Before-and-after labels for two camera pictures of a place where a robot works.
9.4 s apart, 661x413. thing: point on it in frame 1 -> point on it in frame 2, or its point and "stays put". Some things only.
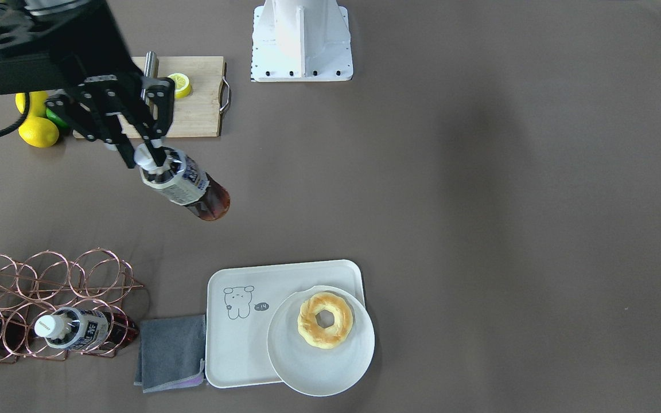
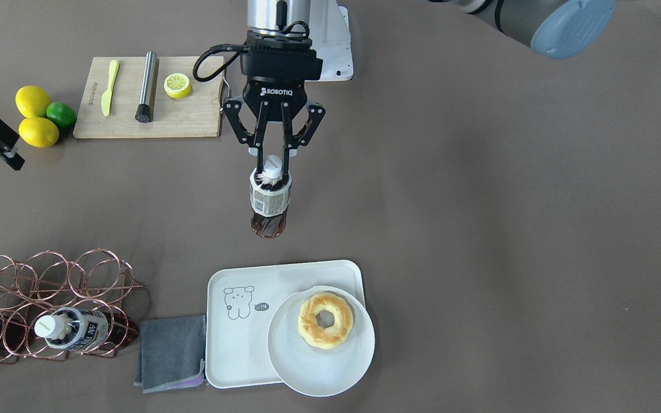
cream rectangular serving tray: [241, 303] stays put
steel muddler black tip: [151, 70] stays put
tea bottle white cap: [143, 159] -> [272, 166]
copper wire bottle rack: [43, 306] stays put
